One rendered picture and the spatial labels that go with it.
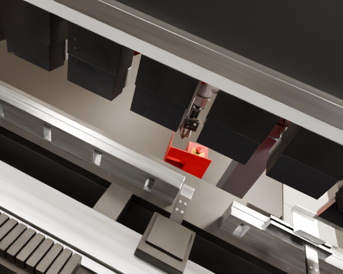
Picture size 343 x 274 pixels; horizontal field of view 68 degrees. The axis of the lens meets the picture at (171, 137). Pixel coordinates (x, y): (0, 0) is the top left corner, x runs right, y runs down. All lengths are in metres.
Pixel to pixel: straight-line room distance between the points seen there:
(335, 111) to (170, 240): 0.45
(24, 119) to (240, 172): 1.40
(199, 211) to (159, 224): 0.29
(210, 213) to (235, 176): 1.00
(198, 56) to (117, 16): 0.13
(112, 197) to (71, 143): 0.24
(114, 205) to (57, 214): 0.21
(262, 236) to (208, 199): 0.22
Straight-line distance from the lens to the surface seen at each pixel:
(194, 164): 1.21
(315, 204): 1.06
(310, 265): 0.87
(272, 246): 0.94
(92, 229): 0.68
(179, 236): 0.66
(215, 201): 0.98
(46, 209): 0.71
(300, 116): 0.61
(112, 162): 0.88
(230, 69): 0.36
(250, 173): 1.89
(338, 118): 0.39
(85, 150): 0.92
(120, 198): 0.86
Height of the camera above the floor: 1.59
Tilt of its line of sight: 39 degrees down
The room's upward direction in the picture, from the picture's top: 22 degrees clockwise
